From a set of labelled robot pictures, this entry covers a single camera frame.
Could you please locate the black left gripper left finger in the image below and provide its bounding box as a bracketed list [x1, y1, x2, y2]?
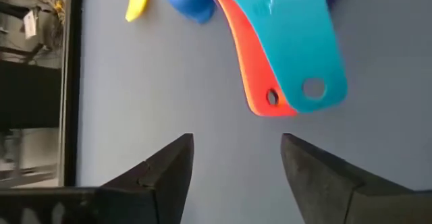
[0, 132, 195, 224]

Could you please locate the orange measuring cup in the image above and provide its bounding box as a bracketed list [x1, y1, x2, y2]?
[205, 0, 298, 118]

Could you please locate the teal measuring cup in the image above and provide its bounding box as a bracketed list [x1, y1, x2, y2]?
[211, 0, 349, 114]

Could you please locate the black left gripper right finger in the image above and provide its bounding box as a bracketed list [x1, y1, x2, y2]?
[280, 132, 432, 224]

